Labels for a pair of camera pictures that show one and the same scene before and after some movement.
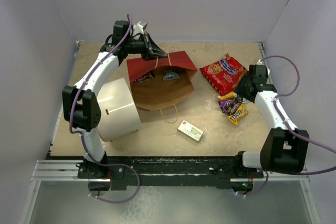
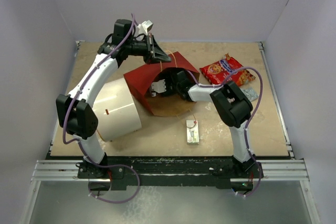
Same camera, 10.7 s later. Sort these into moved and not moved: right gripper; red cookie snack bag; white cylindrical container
Moved: right gripper
Not moved: white cylindrical container; red cookie snack bag
